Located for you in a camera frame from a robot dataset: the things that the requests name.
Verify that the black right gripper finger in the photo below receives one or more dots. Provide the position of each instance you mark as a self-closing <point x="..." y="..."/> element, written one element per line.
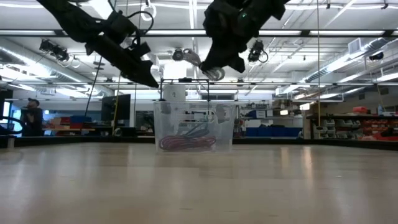
<point x="238" y="63"/>
<point x="211" y="57"/>

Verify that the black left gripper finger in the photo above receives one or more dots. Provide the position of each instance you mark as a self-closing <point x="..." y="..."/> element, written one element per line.
<point x="143" y="49"/>
<point x="140" y="73"/>

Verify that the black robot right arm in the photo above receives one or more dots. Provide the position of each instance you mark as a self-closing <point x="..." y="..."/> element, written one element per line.
<point x="273" y="7"/>

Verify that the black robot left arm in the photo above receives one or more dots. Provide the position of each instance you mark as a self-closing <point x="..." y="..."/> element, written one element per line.
<point x="71" y="18"/>

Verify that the black monitor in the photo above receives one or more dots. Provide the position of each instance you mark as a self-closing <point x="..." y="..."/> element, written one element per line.
<point x="115" y="107"/>

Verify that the clear plastic bin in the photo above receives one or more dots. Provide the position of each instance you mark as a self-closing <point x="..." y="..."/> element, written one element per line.
<point x="164" y="124"/>

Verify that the overhead light bar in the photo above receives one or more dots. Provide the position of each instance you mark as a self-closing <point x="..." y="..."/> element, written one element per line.
<point x="306" y="32"/>

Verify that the table with red boxes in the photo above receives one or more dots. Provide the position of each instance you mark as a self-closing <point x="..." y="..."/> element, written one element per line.
<point x="68" y="123"/>

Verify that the vertical yellow pole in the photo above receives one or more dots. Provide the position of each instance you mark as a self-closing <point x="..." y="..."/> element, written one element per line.
<point x="318" y="93"/>

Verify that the standing person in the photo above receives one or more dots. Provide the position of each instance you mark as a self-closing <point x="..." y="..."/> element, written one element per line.
<point x="32" y="118"/>

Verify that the shelving rack with red items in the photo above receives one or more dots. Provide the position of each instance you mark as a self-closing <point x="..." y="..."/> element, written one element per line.
<point x="351" y="124"/>

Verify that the black ceiling fixture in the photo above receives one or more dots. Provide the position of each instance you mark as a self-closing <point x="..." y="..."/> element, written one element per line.
<point x="376" y="56"/>

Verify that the round black overhead camera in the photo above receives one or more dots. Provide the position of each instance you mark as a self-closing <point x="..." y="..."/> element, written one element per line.
<point x="178" y="55"/>

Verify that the black metal frame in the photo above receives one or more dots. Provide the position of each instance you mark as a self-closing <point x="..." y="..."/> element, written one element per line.
<point x="185" y="80"/>

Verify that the black ceiling camera cluster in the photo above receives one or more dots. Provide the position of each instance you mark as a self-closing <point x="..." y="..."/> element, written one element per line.
<point x="53" y="49"/>

